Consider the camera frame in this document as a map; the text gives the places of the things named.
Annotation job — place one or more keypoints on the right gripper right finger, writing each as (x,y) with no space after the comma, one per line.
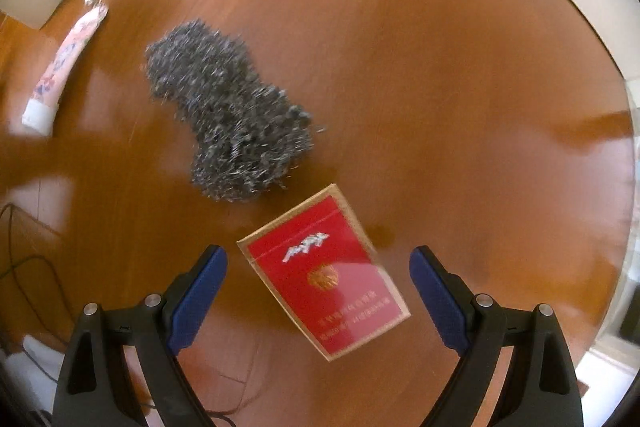
(540,388)

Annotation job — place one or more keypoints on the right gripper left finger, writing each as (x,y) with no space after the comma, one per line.
(94,385)

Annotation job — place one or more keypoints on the red cigarette pack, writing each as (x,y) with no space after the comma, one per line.
(320,265)

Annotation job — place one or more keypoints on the steel wool scrubber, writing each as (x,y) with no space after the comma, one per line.
(248,133)

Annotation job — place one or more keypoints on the white tube with cap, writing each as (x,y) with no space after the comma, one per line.
(42,106)

